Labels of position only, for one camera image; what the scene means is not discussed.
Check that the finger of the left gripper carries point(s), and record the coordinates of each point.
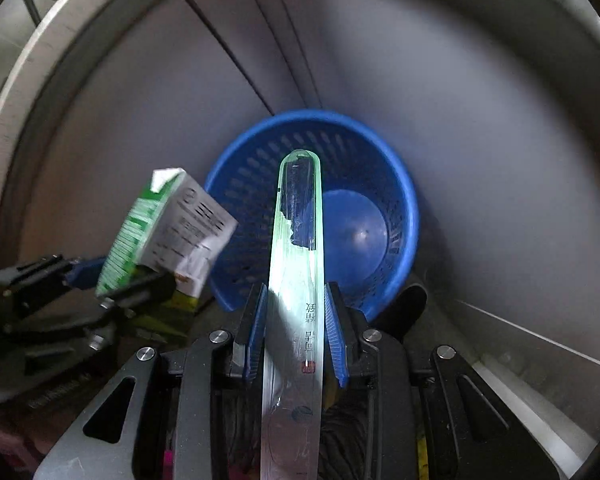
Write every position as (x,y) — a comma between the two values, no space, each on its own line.
(84,274)
(145,293)

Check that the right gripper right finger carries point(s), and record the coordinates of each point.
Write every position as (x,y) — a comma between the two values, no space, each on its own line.
(343,332)

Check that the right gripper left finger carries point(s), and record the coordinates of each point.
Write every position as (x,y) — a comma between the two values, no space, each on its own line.
(249,337)

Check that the green white milk carton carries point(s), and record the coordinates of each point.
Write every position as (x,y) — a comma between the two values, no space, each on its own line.
(173,226)

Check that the blue plastic waste basket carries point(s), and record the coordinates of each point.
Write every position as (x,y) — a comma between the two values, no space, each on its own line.
(371,216)

